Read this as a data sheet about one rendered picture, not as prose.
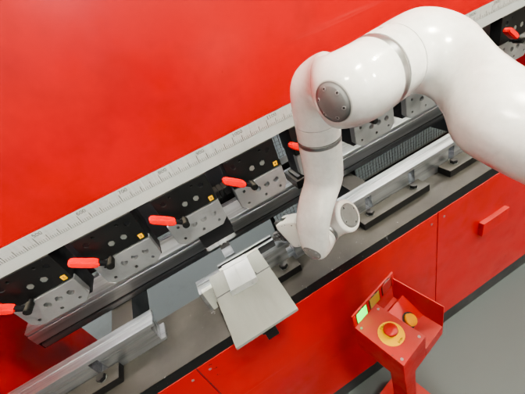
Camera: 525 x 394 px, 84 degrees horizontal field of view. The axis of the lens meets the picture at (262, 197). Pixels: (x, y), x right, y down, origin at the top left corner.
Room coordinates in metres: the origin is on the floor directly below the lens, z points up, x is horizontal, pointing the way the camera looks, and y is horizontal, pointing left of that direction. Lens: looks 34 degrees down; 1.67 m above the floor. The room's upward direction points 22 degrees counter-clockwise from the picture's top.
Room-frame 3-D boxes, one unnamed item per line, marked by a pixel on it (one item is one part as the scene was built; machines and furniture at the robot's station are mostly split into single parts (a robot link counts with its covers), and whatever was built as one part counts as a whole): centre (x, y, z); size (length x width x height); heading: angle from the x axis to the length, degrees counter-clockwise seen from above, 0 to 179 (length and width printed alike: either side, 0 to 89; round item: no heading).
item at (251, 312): (0.56, 0.14, 1.00); 0.26 x 0.18 x 0.01; 12
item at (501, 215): (0.77, -0.86, 0.59); 0.15 x 0.02 x 0.07; 102
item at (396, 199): (0.78, -0.43, 0.89); 0.30 x 0.05 x 0.03; 102
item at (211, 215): (0.70, 0.19, 1.26); 0.15 x 0.09 x 0.17; 102
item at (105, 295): (1.08, -0.16, 0.93); 2.30 x 0.14 x 0.10; 102
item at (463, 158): (0.86, -0.82, 0.89); 0.30 x 0.05 x 0.03; 102
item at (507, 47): (0.95, -0.98, 1.26); 0.15 x 0.09 x 0.17; 102
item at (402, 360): (0.44, -0.23, 0.75); 0.20 x 0.16 x 0.18; 115
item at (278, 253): (0.72, 0.12, 0.92); 0.39 x 0.06 x 0.10; 102
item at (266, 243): (0.72, 0.12, 0.99); 0.20 x 0.03 x 0.03; 102
